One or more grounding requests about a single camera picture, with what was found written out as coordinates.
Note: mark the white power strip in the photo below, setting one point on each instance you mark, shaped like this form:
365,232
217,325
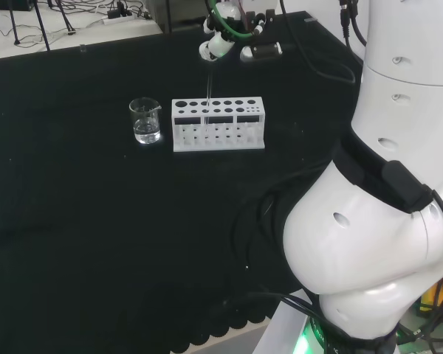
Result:
122,18

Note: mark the glass beaker with water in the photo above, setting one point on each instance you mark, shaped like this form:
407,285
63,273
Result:
146,136

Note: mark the black bench cloth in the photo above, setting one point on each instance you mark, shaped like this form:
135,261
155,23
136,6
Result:
96,221

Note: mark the black power adapter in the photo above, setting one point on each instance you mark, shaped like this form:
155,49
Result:
114,14

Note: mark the grey cabinet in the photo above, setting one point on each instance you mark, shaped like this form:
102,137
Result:
158,11

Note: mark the black equipment box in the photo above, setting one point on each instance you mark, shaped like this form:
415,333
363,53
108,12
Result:
7,4

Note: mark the yellow stop button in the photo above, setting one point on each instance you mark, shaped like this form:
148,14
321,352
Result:
428,295

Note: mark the clear glass rod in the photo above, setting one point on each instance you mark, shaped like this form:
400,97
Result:
209,88

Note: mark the white test tube rack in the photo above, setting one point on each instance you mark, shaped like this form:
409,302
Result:
218,145

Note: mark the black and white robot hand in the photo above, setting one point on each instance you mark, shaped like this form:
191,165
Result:
221,43

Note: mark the black tripod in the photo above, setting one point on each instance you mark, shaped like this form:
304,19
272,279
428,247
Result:
41,26

